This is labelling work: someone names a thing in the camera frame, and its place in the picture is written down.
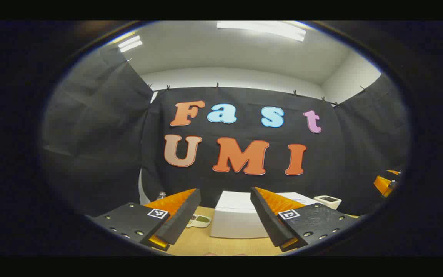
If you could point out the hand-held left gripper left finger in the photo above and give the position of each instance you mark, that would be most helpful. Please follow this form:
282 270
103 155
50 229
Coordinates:
183 215

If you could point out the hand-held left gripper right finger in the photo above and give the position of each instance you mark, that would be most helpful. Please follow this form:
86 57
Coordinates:
267 219

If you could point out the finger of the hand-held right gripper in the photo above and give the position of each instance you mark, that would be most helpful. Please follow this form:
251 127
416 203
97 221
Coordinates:
383 185
393 172

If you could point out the white microwave oven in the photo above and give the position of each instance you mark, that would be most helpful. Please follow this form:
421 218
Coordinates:
233 221

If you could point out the white divided food tray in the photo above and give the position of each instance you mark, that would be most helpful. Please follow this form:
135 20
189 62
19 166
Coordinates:
200 220

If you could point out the green label drink bottle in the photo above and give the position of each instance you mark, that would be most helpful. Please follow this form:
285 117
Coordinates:
162 195

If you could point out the white toaster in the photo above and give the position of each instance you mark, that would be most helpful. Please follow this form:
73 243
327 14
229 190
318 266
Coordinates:
328 201

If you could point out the small ceiling light panel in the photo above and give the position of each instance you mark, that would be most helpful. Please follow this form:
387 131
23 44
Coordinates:
130 43

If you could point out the large ceiling light panel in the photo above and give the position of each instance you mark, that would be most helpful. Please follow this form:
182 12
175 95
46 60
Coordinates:
262 30

